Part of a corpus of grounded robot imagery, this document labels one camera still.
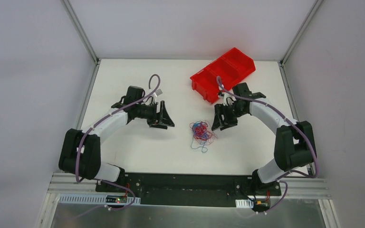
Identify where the red wire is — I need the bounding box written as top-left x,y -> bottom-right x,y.
189,120 -> 218,146

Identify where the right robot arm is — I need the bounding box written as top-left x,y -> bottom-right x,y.
211,83 -> 317,195

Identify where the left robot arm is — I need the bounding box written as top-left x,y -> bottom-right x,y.
58,86 -> 175,192

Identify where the red plastic bin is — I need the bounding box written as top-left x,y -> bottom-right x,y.
190,47 -> 256,104

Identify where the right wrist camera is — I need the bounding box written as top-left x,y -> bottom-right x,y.
218,91 -> 234,106

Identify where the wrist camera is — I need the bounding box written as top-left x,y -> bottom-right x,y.
218,91 -> 234,106
151,89 -> 163,103

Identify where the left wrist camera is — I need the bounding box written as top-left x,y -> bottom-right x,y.
151,89 -> 163,103

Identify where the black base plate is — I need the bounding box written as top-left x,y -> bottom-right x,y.
95,171 -> 282,208

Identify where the aluminium frame rail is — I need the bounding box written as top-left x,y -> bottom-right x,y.
48,172 -> 332,200

